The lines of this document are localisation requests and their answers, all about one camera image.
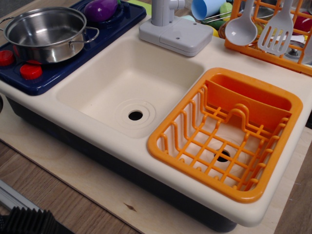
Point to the purple toy eggplant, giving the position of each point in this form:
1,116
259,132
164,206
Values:
100,10

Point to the stainless steel pan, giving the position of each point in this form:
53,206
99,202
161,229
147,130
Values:
48,35

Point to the cream toy sink unit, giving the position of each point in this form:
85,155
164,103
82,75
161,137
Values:
119,97

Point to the orange dish drainer basket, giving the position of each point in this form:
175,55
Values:
228,132

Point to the grey toy faucet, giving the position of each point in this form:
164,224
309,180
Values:
174,33

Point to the light plywood base board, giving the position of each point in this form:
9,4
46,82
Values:
90,199

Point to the light blue plastic cup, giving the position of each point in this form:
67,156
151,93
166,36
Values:
202,9

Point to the grey toy ladle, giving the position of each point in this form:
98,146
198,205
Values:
242,31

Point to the green toy vegetable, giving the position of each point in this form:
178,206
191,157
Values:
226,10

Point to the red stove knob right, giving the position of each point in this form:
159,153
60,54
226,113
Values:
30,71

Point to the red stove knob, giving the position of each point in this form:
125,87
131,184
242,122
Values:
30,71
6,57

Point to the grey toy spatula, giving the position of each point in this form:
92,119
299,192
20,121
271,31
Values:
276,36

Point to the orange utensil rack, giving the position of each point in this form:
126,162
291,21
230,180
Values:
298,56

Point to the red stove knob left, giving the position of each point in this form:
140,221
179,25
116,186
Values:
6,57

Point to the black ribbed object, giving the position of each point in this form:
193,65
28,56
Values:
27,221

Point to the red toy item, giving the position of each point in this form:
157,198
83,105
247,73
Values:
305,22

